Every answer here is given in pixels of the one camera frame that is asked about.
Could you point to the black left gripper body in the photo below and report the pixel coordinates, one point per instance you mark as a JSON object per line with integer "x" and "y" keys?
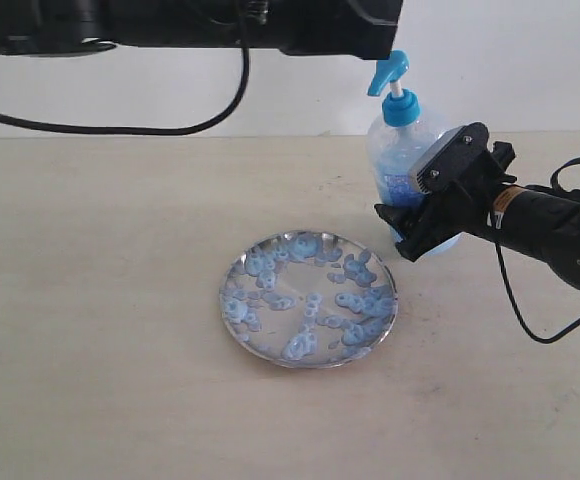
{"x": 362, "y": 29}

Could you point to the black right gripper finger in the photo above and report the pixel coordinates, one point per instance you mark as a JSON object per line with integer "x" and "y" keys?
{"x": 430, "y": 227}
{"x": 448, "y": 158}

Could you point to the round steel plate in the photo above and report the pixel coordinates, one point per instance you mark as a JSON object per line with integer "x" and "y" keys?
{"x": 305, "y": 299}

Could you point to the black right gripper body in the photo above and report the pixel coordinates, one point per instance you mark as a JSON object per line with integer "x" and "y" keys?
{"x": 478, "y": 183}

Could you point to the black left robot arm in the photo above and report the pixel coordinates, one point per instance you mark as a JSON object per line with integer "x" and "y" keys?
{"x": 73, "y": 28}

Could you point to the blue pump soap bottle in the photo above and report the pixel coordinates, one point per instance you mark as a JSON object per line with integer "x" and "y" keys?
{"x": 402, "y": 132}

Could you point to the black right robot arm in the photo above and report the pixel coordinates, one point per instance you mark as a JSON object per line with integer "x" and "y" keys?
{"x": 541, "y": 222}

